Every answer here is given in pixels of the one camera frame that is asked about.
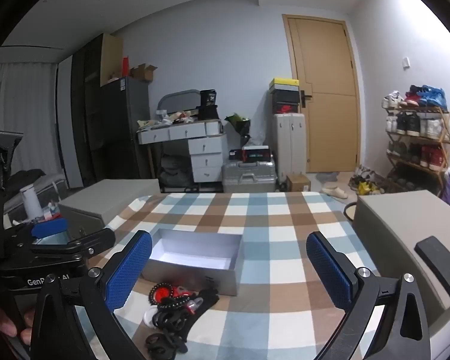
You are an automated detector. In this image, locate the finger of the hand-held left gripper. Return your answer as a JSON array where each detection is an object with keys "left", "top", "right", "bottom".
[
  {"left": 30, "top": 228, "right": 116, "bottom": 261},
  {"left": 29, "top": 217, "right": 69, "bottom": 239}
]

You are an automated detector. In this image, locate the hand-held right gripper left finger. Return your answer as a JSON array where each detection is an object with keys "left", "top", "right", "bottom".
[{"left": 30, "top": 229, "right": 153, "bottom": 360}]

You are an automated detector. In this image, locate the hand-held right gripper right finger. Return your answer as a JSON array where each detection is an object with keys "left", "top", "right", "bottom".
[{"left": 305, "top": 230, "right": 430, "bottom": 360}]

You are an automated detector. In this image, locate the grey cardboard box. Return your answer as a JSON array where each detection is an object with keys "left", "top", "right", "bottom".
[{"left": 142, "top": 228, "right": 244, "bottom": 296}]

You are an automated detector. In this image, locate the black plastic clip piece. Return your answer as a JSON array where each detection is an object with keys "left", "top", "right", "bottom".
[{"left": 184, "top": 288, "right": 220, "bottom": 342}]

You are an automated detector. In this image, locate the person's left hand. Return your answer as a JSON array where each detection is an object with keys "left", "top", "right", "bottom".
[{"left": 0, "top": 303, "right": 36, "bottom": 346}]

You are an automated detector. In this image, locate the white bottle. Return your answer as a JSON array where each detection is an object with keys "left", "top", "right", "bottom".
[{"left": 19, "top": 187, "right": 44, "bottom": 221}]

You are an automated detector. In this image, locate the grey ottoman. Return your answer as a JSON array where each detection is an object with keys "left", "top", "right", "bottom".
[
  {"left": 58, "top": 179, "right": 161, "bottom": 241},
  {"left": 354, "top": 190, "right": 450, "bottom": 360}
]

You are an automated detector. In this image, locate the beige slipper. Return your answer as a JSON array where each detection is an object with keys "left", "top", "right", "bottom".
[{"left": 320, "top": 184, "right": 349, "bottom": 199}]

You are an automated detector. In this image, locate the checked tablecloth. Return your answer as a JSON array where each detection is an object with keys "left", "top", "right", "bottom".
[{"left": 75, "top": 191, "right": 379, "bottom": 360}]

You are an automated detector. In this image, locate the brown cardboard box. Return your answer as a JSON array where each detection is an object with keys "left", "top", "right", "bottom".
[{"left": 286, "top": 173, "right": 312, "bottom": 193}]

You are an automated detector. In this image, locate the pile of scattered shoes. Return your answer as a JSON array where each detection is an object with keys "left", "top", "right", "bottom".
[{"left": 347, "top": 165, "right": 385, "bottom": 196}]

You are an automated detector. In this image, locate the dark cloth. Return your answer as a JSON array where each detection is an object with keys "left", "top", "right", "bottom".
[{"left": 159, "top": 155, "right": 194, "bottom": 188}]

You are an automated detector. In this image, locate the grey curtain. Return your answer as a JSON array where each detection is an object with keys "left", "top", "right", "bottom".
[{"left": 0, "top": 62, "right": 62, "bottom": 181}]

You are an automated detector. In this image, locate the black phone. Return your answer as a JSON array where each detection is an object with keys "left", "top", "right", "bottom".
[{"left": 414, "top": 235, "right": 450, "bottom": 301}]

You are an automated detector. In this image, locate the dark wardrobe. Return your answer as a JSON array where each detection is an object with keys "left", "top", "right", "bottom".
[{"left": 70, "top": 33, "right": 124, "bottom": 188}]

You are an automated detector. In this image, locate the dark grey fridge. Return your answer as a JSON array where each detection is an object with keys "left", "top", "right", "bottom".
[{"left": 99, "top": 76, "right": 151, "bottom": 181}]

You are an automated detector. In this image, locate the silver suitcase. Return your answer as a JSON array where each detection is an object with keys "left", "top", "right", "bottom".
[{"left": 222, "top": 159, "right": 277, "bottom": 194}]

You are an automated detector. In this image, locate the white suitcase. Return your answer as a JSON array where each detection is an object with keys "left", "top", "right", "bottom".
[{"left": 273, "top": 113, "right": 307, "bottom": 185}]

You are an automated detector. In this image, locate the black and red box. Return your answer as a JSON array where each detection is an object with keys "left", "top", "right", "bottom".
[{"left": 242, "top": 147, "right": 272, "bottom": 162}]

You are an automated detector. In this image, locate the white dressing table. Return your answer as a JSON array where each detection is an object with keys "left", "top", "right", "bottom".
[{"left": 137, "top": 119, "right": 229, "bottom": 192}]

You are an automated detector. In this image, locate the clear plastic bag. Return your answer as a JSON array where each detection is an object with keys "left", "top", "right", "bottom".
[{"left": 244, "top": 133, "right": 267, "bottom": 149}]

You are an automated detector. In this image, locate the clutter of packets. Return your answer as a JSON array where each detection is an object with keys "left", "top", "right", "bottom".
[{"left": 137, "top": 109, "right": 201, "bottom": 128}]

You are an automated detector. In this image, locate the black shoe box red logo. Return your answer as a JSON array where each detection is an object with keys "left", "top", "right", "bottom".
[{"left": 272, "top": 102, "right": 299, "bottom": 115}]

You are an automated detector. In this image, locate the wooden shoe rack with shoes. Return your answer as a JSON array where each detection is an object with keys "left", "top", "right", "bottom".
[{"left": 382, "top": 84, "right": 450, "bottom": 196}]

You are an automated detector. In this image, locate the black wrapped flower bouquet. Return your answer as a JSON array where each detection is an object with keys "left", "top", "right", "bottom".
[{"left": 224, "top": 112, "right": 252, "bottom": 137}]

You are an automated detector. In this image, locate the grey arched mirror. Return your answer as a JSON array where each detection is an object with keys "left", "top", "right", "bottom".
[{"left": 157, "top": 89, "right": 201, "bottom": 115}]

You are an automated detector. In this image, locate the dark grey shoe box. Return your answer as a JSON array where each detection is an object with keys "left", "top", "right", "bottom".
[{"left": 271, "top": 91, "right": 299, "bottom": 105}]

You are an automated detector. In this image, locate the yellow lid shoe box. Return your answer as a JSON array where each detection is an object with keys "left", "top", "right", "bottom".
[{"left": 269, "top": 78, "right": 300, "bottom": 92}]

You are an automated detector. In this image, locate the wooden door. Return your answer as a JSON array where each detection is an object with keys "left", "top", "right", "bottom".
[{"left": 282, "top": 14, "right": 362, "bottom": 175}]

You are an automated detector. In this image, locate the red and black beaded bracelet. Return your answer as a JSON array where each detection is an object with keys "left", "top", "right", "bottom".
[{"left": 149, "top": 282, "right": 176, "bottom": 305}]

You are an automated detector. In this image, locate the white round ring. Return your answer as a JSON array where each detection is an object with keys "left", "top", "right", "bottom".
[{"left": 143, "top": 305, "right": 162, "bottom": 329}]

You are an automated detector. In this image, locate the black hair tie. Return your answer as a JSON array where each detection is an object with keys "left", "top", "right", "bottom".
[
  {"left": 152, "top": 309, "right": 188, "bottom": 332},
  {"left": 145, "top": 332, "right": 188, "bottom": 357}
]

